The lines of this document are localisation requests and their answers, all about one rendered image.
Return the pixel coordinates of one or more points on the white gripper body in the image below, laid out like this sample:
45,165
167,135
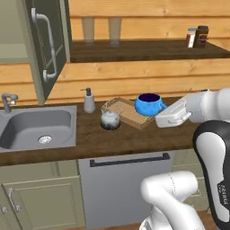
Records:
172,115

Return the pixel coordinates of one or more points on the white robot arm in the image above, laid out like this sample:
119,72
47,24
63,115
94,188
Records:
212,155

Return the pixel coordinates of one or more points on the blue mug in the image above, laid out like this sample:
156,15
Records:
148,104

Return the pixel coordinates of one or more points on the wooden tray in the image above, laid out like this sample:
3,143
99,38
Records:
128,112

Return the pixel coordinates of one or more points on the silver kettle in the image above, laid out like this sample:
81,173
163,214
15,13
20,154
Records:
110,118

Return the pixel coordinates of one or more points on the green lower cabinet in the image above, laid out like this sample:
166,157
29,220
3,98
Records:
191,179

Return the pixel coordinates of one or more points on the green cabinet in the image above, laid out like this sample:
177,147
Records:
191,179
15,33

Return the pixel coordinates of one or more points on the dark cabinet door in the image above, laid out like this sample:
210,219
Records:
48,45

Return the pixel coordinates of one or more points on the green lower cabinet door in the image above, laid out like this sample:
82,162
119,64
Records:
45,203

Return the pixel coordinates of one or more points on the green upper cabinet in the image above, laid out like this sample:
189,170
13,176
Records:
15,33

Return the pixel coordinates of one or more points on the dark wooden shelf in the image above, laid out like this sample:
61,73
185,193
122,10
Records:
143,49

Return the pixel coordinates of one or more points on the small jar with blue lid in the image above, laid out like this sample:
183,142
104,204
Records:
190,37

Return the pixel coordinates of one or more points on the dark brown jar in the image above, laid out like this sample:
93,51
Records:
201,36

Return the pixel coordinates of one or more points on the grey soap dispenser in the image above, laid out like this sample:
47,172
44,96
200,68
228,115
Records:
89,101

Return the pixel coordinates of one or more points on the grey dishwasher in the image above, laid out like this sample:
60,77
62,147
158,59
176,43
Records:
125,191

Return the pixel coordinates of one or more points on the beige cup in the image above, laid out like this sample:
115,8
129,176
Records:
88,28
114,29

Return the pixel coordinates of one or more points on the grey sink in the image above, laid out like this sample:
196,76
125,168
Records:
37,127

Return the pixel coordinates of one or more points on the green drawer front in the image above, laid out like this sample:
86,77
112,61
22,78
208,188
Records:
42,169

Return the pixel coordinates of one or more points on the grey tap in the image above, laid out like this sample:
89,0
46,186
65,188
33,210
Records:
7,101

